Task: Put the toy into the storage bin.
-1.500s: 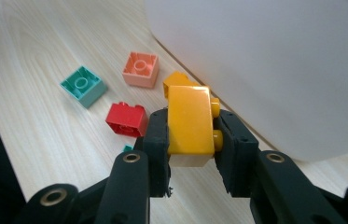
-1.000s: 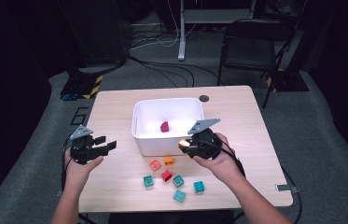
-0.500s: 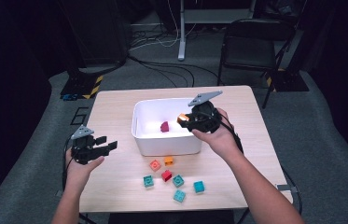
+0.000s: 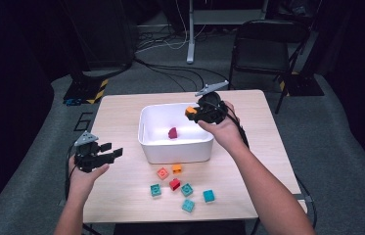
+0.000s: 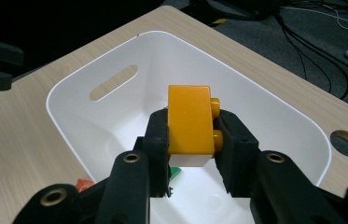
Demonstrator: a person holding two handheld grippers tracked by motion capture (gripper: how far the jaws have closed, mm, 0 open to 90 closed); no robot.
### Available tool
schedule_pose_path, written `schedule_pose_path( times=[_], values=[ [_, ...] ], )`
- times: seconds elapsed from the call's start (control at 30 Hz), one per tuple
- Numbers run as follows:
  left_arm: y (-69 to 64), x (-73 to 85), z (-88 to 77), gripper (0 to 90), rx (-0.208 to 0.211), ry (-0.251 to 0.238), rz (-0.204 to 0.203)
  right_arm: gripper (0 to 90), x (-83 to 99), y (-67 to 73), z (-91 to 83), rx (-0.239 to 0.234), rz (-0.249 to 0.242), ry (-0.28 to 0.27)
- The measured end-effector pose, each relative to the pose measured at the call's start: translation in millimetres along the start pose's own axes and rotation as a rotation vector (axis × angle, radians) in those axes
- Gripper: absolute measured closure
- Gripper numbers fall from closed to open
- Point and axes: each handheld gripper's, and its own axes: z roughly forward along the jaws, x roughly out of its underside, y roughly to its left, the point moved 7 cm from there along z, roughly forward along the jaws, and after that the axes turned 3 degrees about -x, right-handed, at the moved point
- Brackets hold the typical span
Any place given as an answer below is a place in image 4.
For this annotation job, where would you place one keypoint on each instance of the grey metal table bracket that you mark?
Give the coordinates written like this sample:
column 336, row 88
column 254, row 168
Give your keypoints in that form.
column 304, row 197
column 62, row 203

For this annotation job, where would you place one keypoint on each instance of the black stand base yellow stripes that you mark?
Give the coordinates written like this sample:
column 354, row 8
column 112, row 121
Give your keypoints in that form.
column 82, row 88
column 304, row 86

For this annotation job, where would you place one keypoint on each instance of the teal toy block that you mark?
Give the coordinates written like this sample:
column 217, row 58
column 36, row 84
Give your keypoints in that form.
column 155, row 190
column 187, row 189
column 188, row 205
column 208, row 196

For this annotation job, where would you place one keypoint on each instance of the person's left hand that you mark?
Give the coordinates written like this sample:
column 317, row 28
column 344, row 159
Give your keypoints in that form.
column 82, row 182

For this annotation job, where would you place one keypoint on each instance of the red toy block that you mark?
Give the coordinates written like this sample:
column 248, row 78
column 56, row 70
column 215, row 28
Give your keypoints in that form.
column 174, row 184

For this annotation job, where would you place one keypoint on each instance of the white plastic bin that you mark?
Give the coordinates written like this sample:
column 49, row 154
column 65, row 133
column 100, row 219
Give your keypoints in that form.
column 176, row 153

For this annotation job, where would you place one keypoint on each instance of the person's right hand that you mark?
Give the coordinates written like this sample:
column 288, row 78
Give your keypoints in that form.
column 225, row 133

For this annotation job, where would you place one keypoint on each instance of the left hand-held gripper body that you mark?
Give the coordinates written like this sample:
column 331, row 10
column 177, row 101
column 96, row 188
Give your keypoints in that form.
column 88, row 158

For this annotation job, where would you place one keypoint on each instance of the purple toy block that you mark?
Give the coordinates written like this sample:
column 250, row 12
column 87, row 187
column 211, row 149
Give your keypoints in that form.
column 172, row 133

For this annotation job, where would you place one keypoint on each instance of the black folding chair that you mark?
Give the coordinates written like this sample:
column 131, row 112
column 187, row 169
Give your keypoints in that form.
column 261, row 55

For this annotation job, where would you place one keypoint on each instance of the person's dark clothing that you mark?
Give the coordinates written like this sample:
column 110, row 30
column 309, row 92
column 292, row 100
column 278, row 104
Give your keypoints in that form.
column 176, row 230

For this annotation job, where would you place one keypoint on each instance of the white desk frame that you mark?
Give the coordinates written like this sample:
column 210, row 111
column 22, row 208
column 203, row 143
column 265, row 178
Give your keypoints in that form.
column 190, row 39

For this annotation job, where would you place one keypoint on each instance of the coral toy block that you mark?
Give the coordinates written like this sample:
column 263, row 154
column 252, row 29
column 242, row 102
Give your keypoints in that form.
column 162, row 173

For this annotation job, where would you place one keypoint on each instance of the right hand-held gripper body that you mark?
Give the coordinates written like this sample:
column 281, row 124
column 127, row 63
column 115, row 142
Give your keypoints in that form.
column 212, row 109

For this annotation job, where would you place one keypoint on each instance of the dark floor-standing panel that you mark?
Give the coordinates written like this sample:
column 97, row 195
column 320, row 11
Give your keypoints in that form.
column 105, row 32

